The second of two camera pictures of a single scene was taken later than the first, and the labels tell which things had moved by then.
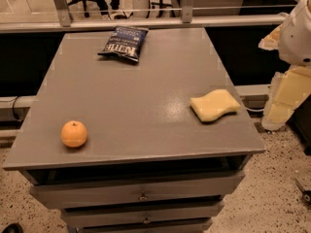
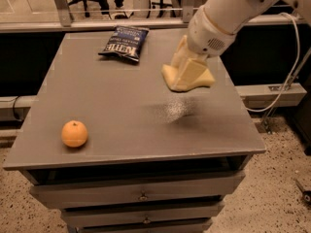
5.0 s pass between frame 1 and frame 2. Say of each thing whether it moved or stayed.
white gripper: moved
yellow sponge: moved
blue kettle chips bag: stayed
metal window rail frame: stayed
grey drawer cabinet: stayed
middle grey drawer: stayed
